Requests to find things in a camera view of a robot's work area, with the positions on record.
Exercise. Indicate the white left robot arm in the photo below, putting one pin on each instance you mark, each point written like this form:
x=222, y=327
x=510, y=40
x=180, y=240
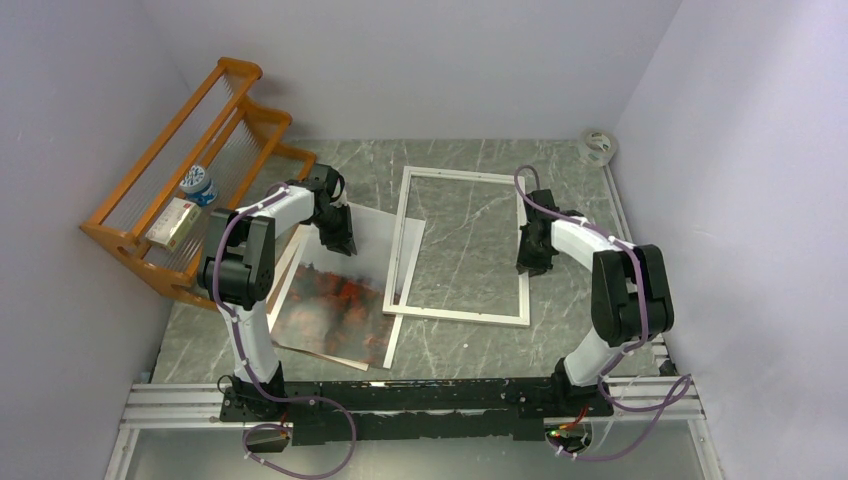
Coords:
x=238, y=263

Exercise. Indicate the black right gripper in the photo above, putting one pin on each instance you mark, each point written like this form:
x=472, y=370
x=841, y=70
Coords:
x=526, y=262

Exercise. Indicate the orange wooden rack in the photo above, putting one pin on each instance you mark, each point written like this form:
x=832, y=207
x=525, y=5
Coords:
x=221, y=129

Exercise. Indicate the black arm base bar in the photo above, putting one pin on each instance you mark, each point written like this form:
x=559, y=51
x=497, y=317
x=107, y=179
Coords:
x=318, y=412

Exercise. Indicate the blue white round tin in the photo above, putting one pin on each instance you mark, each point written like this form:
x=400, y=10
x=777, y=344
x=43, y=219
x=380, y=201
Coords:
x=198, y=187

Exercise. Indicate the brown frame backing board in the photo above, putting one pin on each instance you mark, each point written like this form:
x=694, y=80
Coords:
x=275, y=299

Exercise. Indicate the white red small box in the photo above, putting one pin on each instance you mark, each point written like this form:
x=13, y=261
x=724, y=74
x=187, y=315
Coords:
x=173, y=224

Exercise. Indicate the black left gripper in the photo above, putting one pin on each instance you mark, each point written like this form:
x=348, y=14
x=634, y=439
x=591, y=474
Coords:
x=342, y=241

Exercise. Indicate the white picture frame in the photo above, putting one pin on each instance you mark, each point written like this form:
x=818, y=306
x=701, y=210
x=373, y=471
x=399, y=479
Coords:
x=454, y=238

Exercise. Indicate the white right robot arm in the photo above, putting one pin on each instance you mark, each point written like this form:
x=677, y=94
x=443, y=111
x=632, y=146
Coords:
x=630, y=299

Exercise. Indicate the aluminium rail frame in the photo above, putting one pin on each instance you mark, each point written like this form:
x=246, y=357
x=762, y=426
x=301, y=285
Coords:
x=195, y=406

